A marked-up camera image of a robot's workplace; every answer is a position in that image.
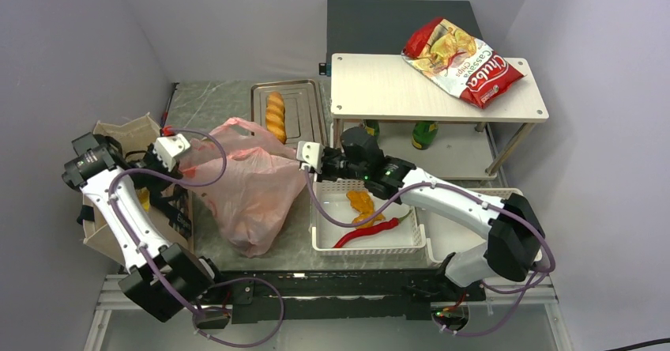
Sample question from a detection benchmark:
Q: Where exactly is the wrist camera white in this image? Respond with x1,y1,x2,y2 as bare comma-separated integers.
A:
152,134,190,172
296,141,325,174

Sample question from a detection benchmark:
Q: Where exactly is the left white plastic basket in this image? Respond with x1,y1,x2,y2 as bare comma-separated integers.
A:
311,179,427,257

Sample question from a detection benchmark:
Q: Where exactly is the right green glass bottle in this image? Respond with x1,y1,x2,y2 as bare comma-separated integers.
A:
412,121,439,150

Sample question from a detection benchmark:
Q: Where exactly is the metal baking tray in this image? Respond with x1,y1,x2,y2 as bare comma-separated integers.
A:
250,79,328,145

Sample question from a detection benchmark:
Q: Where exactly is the white plastic basket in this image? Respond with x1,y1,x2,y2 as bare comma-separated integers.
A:
311,179,427,257
403,187,522,267

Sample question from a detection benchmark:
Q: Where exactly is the left green glass bottle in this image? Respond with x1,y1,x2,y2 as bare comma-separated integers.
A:
362,119,380,138

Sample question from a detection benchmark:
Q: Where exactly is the red chili pepper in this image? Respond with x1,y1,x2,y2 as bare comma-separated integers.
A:
333,211,411,249

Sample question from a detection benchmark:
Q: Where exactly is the beige canvas tote bag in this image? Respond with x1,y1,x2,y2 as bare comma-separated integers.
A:
77,115,194,264

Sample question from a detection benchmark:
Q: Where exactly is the dark grey back panel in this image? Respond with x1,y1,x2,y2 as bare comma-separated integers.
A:
318,0,482,77

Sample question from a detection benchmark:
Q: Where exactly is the white two-tier shelf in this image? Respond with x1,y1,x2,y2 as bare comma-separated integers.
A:
330,53,549,180

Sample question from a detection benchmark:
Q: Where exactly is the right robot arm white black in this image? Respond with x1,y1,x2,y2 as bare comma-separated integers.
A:
297,127,555,300

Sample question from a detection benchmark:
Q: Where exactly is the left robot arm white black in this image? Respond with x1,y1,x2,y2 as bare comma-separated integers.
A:
62,130,228,323

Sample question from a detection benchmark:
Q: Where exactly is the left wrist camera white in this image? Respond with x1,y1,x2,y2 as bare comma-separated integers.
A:
152,134,190,172

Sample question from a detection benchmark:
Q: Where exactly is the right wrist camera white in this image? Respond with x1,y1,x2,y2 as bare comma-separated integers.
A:
296,141,325,174

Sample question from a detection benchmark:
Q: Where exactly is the bread loaf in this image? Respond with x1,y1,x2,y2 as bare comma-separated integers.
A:
265,92,288,144

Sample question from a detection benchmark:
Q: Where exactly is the orange habanero pepper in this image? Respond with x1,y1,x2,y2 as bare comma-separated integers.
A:
346,191,386,228

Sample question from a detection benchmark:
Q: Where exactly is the green glass bottle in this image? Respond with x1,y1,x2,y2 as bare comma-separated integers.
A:
412,121,439,150
362,119,380,138

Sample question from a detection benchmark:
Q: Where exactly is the right white plastic basket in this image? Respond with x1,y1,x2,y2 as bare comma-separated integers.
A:
403,187,522,267

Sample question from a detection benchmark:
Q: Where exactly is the pink plastic grocery bag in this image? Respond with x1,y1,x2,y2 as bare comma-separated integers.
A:
179,118,306,258

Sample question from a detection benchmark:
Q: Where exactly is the red cassava chips bag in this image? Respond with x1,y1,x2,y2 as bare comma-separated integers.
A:
401,17,524,109

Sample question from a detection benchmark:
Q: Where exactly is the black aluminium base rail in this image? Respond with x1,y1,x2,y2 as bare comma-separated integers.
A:
94,269,556,324

